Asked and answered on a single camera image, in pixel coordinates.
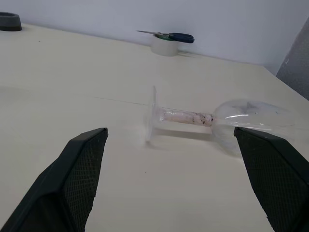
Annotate clear plastic bottle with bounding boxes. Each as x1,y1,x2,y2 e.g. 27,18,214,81
144,86,300,160

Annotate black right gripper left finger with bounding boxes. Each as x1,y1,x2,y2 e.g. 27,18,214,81
0,127,109,232

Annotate blue handled scissors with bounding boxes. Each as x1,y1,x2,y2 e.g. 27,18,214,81
136,30,196,44

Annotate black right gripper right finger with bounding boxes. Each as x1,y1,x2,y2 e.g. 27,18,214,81
233,127,309,232

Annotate whitish tape roll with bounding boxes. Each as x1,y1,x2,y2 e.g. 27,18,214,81
151,33,179,57

